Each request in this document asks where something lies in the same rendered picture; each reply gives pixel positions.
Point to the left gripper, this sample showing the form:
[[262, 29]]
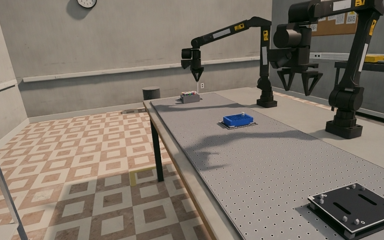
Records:
[[306, 75]]

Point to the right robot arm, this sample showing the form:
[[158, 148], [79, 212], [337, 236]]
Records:
[[266, 97]]

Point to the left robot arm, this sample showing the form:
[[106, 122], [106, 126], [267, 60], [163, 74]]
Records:
[[293, 34]]

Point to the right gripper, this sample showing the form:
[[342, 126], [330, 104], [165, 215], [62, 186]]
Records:
[[198, 70]]

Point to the blue tube carrier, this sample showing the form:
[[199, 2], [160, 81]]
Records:
[[237, 120]]

